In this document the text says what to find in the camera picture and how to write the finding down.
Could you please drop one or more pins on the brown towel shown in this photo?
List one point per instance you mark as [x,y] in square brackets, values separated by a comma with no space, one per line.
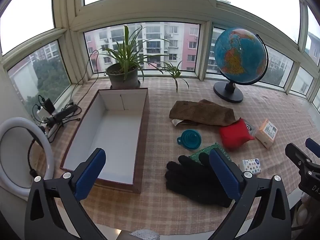
[205,113]

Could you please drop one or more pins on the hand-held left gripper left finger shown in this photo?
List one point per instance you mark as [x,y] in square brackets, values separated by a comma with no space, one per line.
[90,177]

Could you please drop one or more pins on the brown cardboard box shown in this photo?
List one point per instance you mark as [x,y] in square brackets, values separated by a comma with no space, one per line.
[120,135]

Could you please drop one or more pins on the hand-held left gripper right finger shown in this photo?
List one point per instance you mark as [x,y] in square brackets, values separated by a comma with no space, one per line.
[225,177]

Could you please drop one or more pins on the black knit glove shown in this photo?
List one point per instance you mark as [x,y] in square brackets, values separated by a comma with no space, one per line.
[190,180]

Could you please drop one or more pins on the orange tissue pack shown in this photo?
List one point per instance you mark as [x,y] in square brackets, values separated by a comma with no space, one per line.
[266,133]

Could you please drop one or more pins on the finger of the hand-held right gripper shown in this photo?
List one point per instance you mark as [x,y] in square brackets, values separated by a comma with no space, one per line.
[313,147]
[296,153]

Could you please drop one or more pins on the blue desk globe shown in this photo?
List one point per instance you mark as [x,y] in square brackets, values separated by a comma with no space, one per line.
[237,55]

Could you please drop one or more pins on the teal collapsible funnel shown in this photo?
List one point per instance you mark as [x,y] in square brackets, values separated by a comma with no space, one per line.
[190,138]

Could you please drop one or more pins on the grey packet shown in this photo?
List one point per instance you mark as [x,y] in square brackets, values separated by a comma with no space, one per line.
[250,128]

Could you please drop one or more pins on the white window frame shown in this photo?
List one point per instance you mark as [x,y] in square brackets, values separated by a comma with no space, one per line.
[75,20]

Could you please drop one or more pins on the potted spider plant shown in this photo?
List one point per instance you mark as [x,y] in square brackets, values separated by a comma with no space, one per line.
[123,78]

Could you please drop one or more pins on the pink and white apartment building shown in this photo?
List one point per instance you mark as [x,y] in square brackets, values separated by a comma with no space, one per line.
[175,47]

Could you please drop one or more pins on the white charger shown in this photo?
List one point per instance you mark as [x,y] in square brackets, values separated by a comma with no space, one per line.
[41,112]

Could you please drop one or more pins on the black power adapter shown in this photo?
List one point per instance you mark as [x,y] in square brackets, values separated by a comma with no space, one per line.
[48,105]

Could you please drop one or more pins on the small dotted tissue pack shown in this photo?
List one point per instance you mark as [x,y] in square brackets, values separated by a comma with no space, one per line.
[251,166]

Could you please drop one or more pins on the green scouring pad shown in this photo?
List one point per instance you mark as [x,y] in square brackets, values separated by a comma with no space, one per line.
[197,157]

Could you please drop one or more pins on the black power strip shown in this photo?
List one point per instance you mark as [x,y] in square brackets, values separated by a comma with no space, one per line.
[63,113]

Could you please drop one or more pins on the white power strip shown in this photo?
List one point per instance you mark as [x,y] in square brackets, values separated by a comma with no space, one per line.
[51,127]

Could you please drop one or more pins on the red fabric pouch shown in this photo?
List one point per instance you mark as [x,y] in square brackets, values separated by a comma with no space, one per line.
[235,135]

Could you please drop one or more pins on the person's right hand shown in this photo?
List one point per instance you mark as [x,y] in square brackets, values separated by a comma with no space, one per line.
[303,215]

